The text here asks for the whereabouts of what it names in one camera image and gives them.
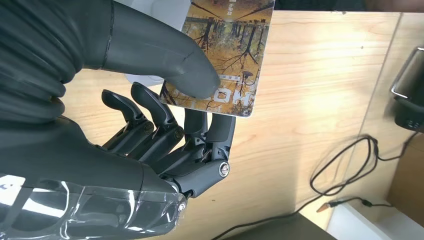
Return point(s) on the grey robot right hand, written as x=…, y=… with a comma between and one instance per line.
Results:
x=82, y=172

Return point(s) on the white cabinet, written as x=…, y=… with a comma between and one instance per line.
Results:
x=371, y=225

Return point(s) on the grey laptop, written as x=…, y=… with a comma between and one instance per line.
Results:
x=281, y=230

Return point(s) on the black controller with antennas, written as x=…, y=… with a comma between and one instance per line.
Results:
x=410, y=89

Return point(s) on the brown cardboard box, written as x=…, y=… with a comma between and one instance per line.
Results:
x=409, y=179

